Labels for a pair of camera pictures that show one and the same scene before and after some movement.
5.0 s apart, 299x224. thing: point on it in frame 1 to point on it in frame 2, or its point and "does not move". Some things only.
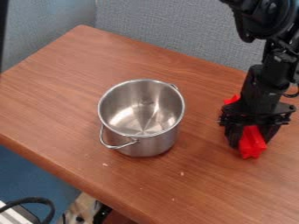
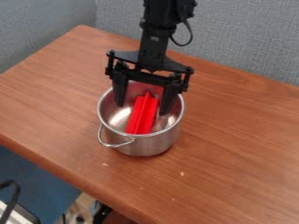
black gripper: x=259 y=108 to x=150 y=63
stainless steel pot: x=139 y=114 does not move
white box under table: x=16 y=214 does not move
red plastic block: x=252 y=143 to x=143 y=115
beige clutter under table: x=83 y=210 does not move
